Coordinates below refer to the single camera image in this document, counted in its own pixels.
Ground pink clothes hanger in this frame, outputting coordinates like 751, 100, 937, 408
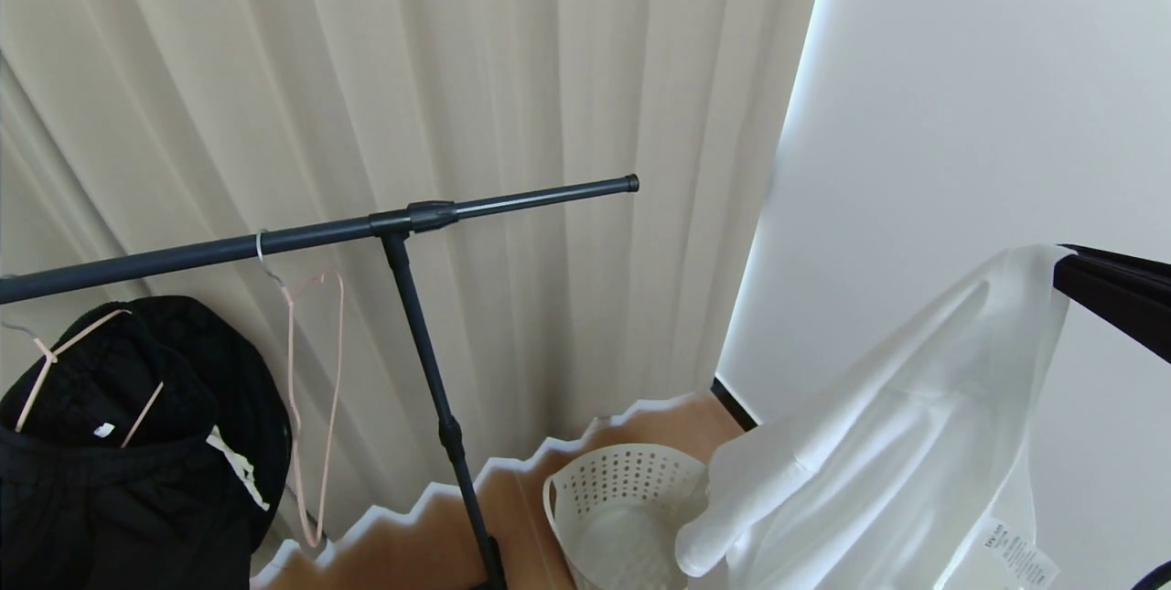
256, 229, 347, 548
0, 308, 166, 449

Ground white garment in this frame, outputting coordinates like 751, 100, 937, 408
675, 244, 1073, 590

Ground black shorts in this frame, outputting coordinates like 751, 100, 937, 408
0, 295, 294, 590

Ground white laundry basket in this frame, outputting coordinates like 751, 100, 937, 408
543, 444, 710, 590

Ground black clothes rack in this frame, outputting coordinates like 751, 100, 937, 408
0, 174, 639, 590

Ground beige curtain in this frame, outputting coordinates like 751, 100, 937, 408
0, 0, 833, 573

